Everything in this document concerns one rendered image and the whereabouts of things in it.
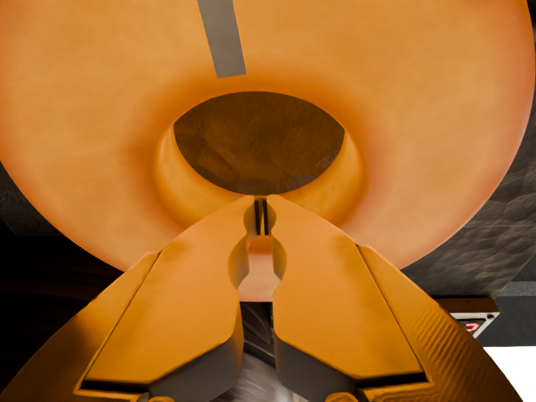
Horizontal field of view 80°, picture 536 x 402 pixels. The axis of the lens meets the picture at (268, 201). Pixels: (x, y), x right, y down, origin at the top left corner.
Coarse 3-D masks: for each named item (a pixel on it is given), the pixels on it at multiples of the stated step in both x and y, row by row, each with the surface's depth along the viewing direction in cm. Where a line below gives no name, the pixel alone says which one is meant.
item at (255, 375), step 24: (0, 312) 21; (24, 312) 21; (48, 312) 21; (72, 312) 22; (0, 336) 20; (24, 336) 20; (48, 336) 20; (0, 360) 19; (24, 360) 19; (264, 360) 29; (0, 384) 18; (240, 384) 25; (264, 384) 28
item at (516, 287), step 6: (522, 270) 495; (528, 270) 495; (534, 270) 494; (516, 276) 488; (522, 276) 488; (528, 276) 488; (534, 276) 487; (510, 282) 484; (516, 282) 484; (522, 282) 484; (528, 282) 484; (534, 282) 484; (504, 288) 495; (510, 288) 495; (516, 288) 495; (522, 288) 495; (528, 288) 495; (534, 288) 495; (504, 294) 508; (510, 294) 508; (516, 294) 508; (522, 294) 508; (528, 294) 508; (534, 294) 508
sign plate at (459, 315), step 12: (444, 300) 39; (456, 300) 39; (468, 300) 39; (480, 300) 39; (492, 300) 39; (456, 312) 38; (468, 312) 38; (480, 312) 38; (492, 312) 38; (480, 324) 39
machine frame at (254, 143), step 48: (528, 0) 13; (240, 96) 15; (288, 96) 15; (192, 144) 17; (240, 144) 17; (288, 144) 17; (336, 144) 17; (528, 144) 17; (0, 192) 19; (240, 192) 20; (528, 192) 20; (480, 240) 31; (528, 240) 32; (432, 288) 37; (480, 288) 38
